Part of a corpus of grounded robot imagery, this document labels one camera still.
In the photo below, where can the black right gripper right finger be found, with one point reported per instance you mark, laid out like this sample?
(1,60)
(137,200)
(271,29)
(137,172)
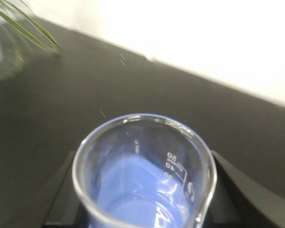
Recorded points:
(256,205)

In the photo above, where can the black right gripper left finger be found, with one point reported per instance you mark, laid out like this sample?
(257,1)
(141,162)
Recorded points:
(66,211)

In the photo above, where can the clear glass beaker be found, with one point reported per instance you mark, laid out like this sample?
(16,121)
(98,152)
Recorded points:
(153,137)

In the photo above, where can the blue plastic tray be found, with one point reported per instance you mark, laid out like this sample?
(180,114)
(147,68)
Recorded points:
(134,191)

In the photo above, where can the green potted plant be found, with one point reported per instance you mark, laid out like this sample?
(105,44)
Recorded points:
(12,14)

